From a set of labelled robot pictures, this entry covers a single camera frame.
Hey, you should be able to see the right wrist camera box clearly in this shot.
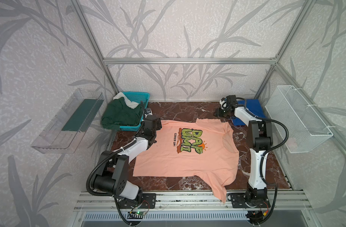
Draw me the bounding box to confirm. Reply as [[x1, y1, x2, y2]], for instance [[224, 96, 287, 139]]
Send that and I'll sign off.
[[219, 95, 238, 109]]

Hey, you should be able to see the clear plastic wall shelf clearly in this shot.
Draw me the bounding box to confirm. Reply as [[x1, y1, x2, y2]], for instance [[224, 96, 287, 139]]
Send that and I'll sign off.
[[31, 89, 104, 154]]

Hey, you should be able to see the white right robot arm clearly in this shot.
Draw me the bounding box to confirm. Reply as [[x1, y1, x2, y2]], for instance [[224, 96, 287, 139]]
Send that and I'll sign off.
[[214, 103, 273, 208]]

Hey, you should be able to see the white wire mesh basket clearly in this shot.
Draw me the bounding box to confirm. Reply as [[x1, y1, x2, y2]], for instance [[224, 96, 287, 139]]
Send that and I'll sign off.
[[265, 85, 333, 153]]

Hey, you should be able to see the blue folded t-shirt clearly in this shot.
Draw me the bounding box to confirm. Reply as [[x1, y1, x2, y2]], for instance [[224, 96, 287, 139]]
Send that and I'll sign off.
[[231, 99, 266, 126]]

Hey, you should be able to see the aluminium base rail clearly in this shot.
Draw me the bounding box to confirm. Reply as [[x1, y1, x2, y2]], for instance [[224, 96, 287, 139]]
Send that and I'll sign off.
[[68, 190, 319, 227]]

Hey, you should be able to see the pink graphic t-shirt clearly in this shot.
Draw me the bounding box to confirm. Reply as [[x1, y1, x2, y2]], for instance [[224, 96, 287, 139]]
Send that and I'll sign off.
[[133, 119, 239, 203]]

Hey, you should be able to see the white t-shirt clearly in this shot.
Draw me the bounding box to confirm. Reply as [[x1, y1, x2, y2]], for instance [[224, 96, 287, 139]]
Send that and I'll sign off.
[[113, 92, 139, 109]]

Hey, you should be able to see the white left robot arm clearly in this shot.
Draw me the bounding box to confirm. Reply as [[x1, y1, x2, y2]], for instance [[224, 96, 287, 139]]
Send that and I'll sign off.
[[86, 115, 162, 203]]

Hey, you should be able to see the right black corrugated cable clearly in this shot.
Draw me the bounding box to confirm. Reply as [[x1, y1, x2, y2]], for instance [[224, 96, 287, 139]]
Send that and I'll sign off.
[[235, 97, 289, 225]]

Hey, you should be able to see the teal plastic laundry basket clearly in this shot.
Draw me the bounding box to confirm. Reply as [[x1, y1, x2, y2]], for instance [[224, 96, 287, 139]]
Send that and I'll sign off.
[[120, 91, 150, 131]]

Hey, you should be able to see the green circuit board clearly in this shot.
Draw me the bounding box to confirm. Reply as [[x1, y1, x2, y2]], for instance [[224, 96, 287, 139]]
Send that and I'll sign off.
[[128, 210, 149, 219]]

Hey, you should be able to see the dark green t-shirt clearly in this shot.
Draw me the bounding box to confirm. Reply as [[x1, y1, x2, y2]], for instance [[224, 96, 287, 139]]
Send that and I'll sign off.
[[101, 97, 140, 131]]

